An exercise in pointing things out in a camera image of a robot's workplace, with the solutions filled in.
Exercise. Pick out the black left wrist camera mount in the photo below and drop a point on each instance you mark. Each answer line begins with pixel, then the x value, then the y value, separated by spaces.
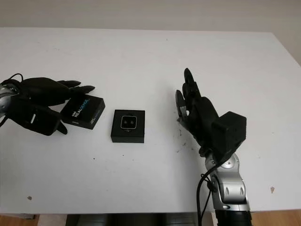
pixel 44 122

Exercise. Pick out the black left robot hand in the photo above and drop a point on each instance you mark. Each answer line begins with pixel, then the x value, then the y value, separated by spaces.
pixel 42 91

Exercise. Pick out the white table leg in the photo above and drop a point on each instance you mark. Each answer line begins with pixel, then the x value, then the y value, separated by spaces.
pixel 214 216

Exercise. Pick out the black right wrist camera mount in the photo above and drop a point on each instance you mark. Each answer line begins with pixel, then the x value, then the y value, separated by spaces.
pixel 230 131

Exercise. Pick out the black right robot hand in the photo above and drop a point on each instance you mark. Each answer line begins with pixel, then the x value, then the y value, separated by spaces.
pixel 202 113

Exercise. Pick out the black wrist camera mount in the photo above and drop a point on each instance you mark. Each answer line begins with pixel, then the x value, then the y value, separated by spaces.
pixel 44 122
pixel 230 131

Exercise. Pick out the black box base with insert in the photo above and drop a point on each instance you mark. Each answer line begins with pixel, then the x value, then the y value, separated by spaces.
pixel 128 137

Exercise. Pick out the dark grey robot lower body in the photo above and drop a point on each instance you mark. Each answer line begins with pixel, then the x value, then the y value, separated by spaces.
pixel 138 216

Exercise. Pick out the black RealSense box lid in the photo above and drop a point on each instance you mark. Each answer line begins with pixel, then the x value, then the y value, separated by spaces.
pixel 82 110

